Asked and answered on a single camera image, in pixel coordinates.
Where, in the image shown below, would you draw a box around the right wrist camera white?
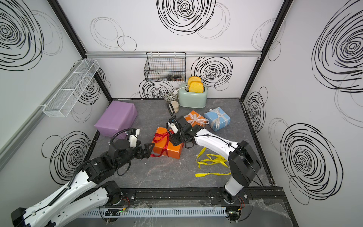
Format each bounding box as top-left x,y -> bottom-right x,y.
167,122 -> 179,134

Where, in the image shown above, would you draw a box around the black wire basket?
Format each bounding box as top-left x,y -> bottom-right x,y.
143,52 -> 187,82

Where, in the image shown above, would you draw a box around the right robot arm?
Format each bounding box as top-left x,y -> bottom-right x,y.
166,102 -> 261,204

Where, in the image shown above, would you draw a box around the patterned ceramic bowl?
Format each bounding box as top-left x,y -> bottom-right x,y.
164,92 -> 178,102

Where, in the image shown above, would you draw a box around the mint green toaster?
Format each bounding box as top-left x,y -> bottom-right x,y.
178,83 -> 208,108

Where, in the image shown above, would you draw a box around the yellow sponge toast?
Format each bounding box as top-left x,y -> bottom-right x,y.
189,81 -> 204,93
187,77 -> 201,86

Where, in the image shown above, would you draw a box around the blue gift box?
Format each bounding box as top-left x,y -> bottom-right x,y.
204,107 -> 231,131

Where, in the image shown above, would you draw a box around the yellow ribbon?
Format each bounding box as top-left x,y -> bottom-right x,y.
195,147 -> 231,178

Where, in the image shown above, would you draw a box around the purple gift box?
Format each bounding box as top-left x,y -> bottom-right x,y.
95,100 -> 138,137

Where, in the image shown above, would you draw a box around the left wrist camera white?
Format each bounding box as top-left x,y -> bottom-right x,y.
128,128 -> 140,148

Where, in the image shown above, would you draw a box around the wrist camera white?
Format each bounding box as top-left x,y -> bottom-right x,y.
167,122 -> 179,134
128,128 -> 140,148

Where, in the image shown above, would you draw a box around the white ribbon on blue box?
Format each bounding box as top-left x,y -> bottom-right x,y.
209,107 -> 228,129

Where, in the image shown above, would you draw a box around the spice jars in basket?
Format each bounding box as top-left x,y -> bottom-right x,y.
167,75 -> 183,82

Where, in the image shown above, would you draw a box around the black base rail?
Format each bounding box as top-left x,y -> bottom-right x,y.
121,187 -> 286,205

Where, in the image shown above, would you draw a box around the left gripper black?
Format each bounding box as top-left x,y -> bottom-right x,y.
115,139 -> 156,171

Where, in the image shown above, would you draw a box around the small jar with beige lid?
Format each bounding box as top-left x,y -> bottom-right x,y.
170,101 -> 179,113

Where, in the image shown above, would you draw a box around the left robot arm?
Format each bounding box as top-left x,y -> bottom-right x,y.
11,139 -> 155,227

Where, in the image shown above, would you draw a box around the grey slotted cable duct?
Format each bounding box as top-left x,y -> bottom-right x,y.
81,207 -> 227,218

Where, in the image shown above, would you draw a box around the front yellow sponge toast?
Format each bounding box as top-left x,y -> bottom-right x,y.
189,81 -> 204,93

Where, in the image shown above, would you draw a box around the rear yellow sponge toast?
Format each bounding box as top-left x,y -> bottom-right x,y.
187,77 -> 201,86

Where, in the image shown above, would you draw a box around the orange box red ribbon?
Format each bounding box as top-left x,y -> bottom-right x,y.
151,127 -> 183,159

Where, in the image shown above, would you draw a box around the white mesh wall shelf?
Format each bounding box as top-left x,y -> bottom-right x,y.
43,59 -> 100,118

